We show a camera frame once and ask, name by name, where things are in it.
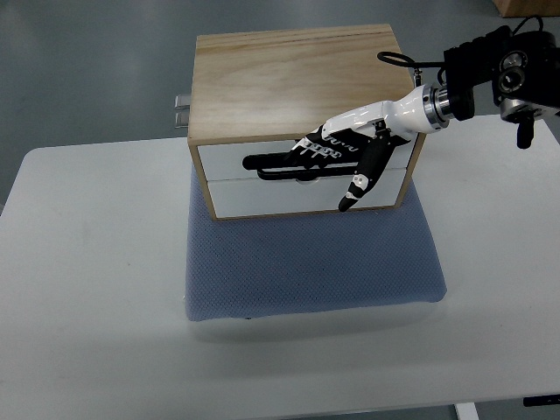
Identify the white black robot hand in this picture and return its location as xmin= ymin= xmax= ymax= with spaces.
xmin=283 ymin=84 xmax=449 ymax=214

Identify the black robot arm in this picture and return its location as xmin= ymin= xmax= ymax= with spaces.
xmin=444 ymin=25 xmax=559 ymax=150

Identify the wooden drawer cabinet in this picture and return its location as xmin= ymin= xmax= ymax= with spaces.
xmin=187 ymin=24 xmax=413 ymax=220

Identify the blue mesh cushion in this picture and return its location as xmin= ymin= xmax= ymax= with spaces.
xmin=185 ymin=179 xmax=447 ymax=321

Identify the brown cardboard box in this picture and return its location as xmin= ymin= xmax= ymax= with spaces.
xmin=493 ymin=0 xmax=560 ymax=18

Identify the white table leg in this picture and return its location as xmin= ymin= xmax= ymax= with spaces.
xmin=454 ymin=402 xmax=480 ymax=420

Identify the black table control panel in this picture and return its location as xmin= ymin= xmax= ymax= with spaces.
xmin=523 ymin=394 xmax=560 ymax=407

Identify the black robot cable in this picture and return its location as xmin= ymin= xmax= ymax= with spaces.
xmin=376 ymin=15 xmax=546 ymax=84

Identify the grey metal table bracket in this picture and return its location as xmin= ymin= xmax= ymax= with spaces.
xmin=174 ymin=94 xmax=192 ymax=128

